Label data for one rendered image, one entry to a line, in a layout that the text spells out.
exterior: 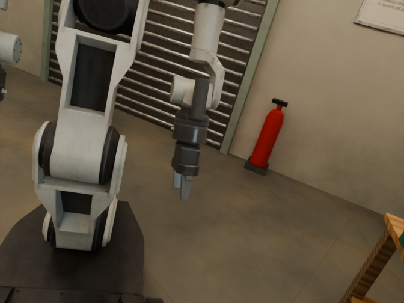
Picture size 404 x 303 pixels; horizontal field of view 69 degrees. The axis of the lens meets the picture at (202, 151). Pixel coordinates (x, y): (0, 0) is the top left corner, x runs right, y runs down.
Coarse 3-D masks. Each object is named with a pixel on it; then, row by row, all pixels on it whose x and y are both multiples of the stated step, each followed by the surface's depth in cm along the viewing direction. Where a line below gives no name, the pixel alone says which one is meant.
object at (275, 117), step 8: (280, 104) 224; (272, 112) 226; (280, 112) 225; (272, 120) 225; (280, 120) 225; (264, 128) 231; (272, 128) 227; (280, 128) 230; (264, 136) 231; (272, 136) 230; (256, 144) 239; (264, 144) 233; (272, 144) 234; (256, 152) 238; (264, 152) 235; (248, 160) 247; (256, 160) 239; (264, 160) 238; (248, 168) 241; (256, 168) 239; (264, 168) 239
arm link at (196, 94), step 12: (180, 84) 70; (192, 84) 71; (204, 84) 67; (180, 96) 70; (192, 96) 71; (204, 96) 68; (192, 108) 68; (204, 108) 69; (180, 120) 71; (192, 120) 70; (204, 120) 72
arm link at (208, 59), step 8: (192, 56) 70; (200, 56) 69; (208, 56) 70; (208, 64) 75; (216, 64) 70; (208, 72) 76; (216, 72) 71; (224, 72) 72; (216, 80) 71; (216, 88) 71; (216, 96) 72; (216, 104) 73
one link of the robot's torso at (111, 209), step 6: (114, 198) 102; (114, 204) 102; (108, 210) 105; (114, 210) 99; (48, 216) 87; (108, 216) 93; (114, 216) 97; (48, 222) 86; (108, 222) 91; (108, 228) 91; (108, 234) 92; (108, 240) 93; (102, 246) 93
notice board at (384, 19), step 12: (372, 0) 195; (384, 0) 193; (396, 0) 191; (360, 12) 199; (372, 12) 197; (384, 12) 195; (396, 12) 192; (360, 24) 202; (372, 24) 199; (384, 24) 196; (396, 24) 194
